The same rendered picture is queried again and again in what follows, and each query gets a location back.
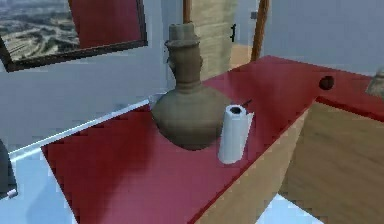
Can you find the small dark round object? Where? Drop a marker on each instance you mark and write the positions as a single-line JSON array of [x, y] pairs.
[[326, 82]]

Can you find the brown clay vase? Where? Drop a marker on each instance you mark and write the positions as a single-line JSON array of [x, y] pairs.
[[190, 116]]

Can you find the red topped wooden counter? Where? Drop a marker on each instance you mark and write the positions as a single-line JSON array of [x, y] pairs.
[[173, 173]]

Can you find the dark grey rounded object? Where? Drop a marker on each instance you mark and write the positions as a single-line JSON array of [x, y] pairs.
[[6, 173]]

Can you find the white paper towel roll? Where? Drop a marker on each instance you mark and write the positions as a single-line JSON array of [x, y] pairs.
[[233, 136]]

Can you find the tan object at counter edge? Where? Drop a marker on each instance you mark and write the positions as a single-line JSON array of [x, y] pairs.
[[377, 85]]

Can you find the pale wooden room door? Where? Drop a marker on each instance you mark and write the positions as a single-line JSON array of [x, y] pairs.
[[213, 36]]

